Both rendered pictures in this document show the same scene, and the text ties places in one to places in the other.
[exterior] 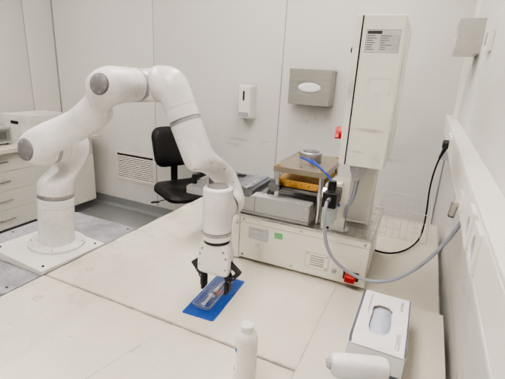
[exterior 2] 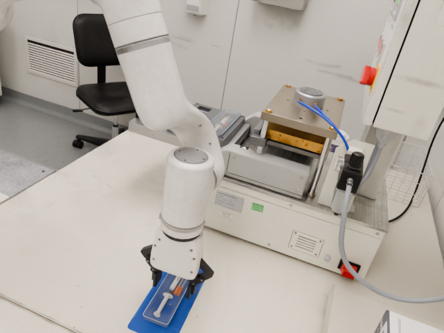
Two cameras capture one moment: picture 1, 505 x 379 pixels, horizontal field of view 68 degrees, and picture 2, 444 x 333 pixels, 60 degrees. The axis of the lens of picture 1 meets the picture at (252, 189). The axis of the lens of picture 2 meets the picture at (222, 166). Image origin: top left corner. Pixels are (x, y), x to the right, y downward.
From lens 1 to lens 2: 0.41 m
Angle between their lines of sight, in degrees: 14
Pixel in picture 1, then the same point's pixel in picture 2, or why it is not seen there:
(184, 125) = (143, 55)
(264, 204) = (243, 164)
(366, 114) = (423, 57)
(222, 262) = (189, 262)
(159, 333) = not seen: outside the picture
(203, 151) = (172, 101)
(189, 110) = (152, 28)
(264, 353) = not seen: outside the picture
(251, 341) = not seen: outside the picture
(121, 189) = (34, 86)
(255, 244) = (224, 213)
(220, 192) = (197, 170)
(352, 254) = (356, 242)
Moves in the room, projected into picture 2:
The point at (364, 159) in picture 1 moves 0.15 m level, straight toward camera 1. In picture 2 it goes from (403, 121) to (419, 152)
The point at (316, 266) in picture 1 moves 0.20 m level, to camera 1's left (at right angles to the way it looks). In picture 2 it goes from (303, 249) to (226, 243)
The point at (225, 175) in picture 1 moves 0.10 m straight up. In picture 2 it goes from (199, 133) to (206, 82)
